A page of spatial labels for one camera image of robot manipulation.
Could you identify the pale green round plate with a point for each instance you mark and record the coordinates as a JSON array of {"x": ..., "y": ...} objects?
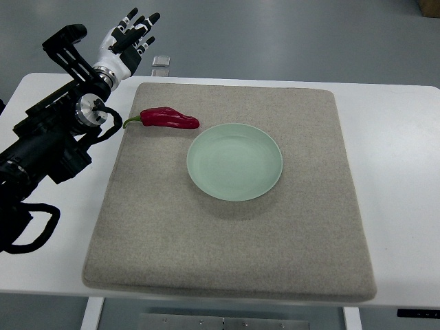
[{"x": 234, "y": 162}]

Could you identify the cardboard box corner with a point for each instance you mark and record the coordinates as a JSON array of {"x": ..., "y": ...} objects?
[{"x": 429, "y": 8}]

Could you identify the white left table leg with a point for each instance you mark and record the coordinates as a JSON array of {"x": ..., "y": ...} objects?
[{"x": 92, "y": 314}]

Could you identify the beige felt mat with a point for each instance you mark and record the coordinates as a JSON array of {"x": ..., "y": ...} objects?
[{"x": 258, "y": 202}]

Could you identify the metal table base plate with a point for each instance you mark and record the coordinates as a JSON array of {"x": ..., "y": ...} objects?
[{"x": 155, "y": 321}]

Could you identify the white table leg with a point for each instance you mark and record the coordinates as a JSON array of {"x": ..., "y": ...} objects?
[
  {"x": 92, "y": 314},
  {"x": 352, "y": 318}
]

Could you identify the black table control panel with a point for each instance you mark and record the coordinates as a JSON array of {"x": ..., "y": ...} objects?
[{"x": 419, "y": 313}]

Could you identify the red pepper with green stem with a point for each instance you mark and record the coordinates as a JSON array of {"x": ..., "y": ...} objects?
[{"x": 164, "y": 117}]

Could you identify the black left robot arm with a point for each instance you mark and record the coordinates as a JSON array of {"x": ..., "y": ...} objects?
[{"x": 57, "y": 132}]

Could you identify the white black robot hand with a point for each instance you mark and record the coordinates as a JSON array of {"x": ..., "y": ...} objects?
[{"x": 122, "y": 48}]

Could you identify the white right table leg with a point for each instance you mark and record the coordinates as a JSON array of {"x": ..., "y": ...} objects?
[{"x": 352, "y": 318}]

